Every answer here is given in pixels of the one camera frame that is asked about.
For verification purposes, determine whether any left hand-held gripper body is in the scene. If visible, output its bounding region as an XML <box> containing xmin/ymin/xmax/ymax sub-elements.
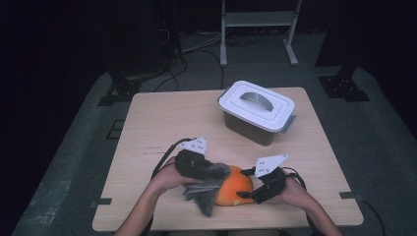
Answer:
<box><xmin>174</xmin><ymin>137</ymin><xmax>214</xmax><ymax>181</ymax></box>

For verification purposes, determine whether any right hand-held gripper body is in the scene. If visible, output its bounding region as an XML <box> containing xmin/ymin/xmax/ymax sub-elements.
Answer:
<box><xmin>252</xmin><ymin>153</ymin><xmax>289</xmax><ymax>205</ymax></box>

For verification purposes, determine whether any orange plush toy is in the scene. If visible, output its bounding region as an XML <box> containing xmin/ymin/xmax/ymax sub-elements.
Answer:
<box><xmin>214</xmin><ymin>165</ymin><xmax>255</xmax><ymax>207</ymax></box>

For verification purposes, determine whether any grey fluffy cloth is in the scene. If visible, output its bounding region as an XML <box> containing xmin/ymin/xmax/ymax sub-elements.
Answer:
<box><xmin>182</xmin><ymin>162</ymin><xmax>231</xmax><ymax>218</ymax></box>

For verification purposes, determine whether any translucent brown storage box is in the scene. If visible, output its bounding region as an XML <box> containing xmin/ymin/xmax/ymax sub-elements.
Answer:
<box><xmin>221</xmin><ymin>111</ymin><xmax>298</xmax><ymax>148</ymax></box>

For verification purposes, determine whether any white box lid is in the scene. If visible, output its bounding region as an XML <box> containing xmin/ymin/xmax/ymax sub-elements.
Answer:
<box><xmin>217</xmin><ymin>80</ymin><xmax>296</xmax><ymax>134</ymax></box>

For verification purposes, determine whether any person's right hand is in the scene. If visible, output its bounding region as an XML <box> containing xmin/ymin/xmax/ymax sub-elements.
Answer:
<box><xmin>272</xmin><ymin>177</ymin><xmax>313</xmax><ymax>212</ymax></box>

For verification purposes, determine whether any person's left hand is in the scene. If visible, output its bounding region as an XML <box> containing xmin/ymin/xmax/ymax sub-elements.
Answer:
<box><xmin>148</xmin><ymin>156</ymin><xmax>202</xmax><ymax>195</ymax></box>

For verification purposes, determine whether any black tape strip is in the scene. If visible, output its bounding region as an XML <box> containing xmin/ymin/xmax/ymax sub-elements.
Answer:
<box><xmin>338</xmin><ymin>191</ymin><xmax>364</xmax><ymax>203</ymax></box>
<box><xmin>89</xmin><ymin>198</ymin><xmax>113</xmax><ymax>210</ymax></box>

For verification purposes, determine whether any black tape floor marking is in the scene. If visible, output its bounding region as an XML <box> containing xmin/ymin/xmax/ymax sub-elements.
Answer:
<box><xmin>106</xmin><ymin>119</ymin><xmax>126</xmax><ymax>141</ymax></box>

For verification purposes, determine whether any white metal stand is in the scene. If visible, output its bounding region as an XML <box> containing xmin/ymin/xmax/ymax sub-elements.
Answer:
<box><xmin>219</xmin><ymin>0</ymin><xmax>303</xmax><ymax>67</ymax></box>

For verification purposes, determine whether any right hand-held gripper cable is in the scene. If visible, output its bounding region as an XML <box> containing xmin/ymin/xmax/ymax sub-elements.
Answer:
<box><xmin>281</xmin><ymin>166</ymin><xmax>326</xmax><ymax>236</ymax></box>

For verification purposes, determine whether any hand-held gripper cable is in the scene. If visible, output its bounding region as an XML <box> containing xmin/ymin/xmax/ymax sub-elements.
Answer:
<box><xmin>281</xmin><ymin>166</ymin><xmax>326</xmax><ymax>236</ymax></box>
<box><xmin>141</xmin><ymin>137</ymin><xmax>195</xmax><ymax>236</ymax></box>

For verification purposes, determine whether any left hand-held gripper cable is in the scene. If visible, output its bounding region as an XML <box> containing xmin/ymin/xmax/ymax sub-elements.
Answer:
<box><xmin>141</xmin><ymin>137</ymin><xmax>195</xmax><ymax>236</ymax></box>

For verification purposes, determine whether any black floor cable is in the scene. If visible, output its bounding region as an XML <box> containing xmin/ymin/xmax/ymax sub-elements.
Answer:
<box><xmin>183</xmin><ymin>48</ymin><xmax>226</xmax><ymax>90</ymax></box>
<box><xmin>152</xmin><ymin>58</ymin><xmax>190</xmax><ymax>93</ymax></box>

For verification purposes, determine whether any black stand with base plate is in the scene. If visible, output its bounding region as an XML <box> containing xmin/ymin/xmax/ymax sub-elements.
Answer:
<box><xmin>315</xmin><ymin>0</ymin><xmax>372</xmax><ymax>102</ymax></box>
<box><xmin>97</xmin><ymin>65</ymin><xmax>165</xmax><ymax>107</ymax></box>

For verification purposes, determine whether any thin black cable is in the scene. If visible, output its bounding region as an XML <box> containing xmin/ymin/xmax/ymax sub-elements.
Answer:
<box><xmin>360</xmin><ymin>198</ymin><xmax>387</xmax><ymax>236</ymax></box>

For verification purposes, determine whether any white floor cable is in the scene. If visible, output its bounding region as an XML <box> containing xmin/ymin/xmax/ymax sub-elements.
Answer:
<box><xmin>181</xmin><ymin>31</ymin><xmax>224</xmax><ymax>55</ymax></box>

